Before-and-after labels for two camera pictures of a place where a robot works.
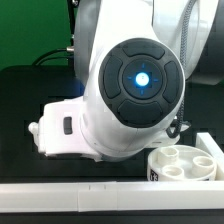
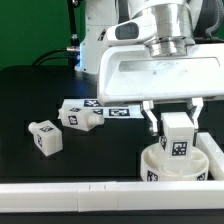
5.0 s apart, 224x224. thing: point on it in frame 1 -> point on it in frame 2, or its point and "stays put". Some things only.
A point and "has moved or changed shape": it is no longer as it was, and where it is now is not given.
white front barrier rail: (112, 196) stays put
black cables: (36, 62) stays put
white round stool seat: (181, 162) has moved or changed shape
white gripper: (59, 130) -> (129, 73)
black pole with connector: (72, 4) stays put
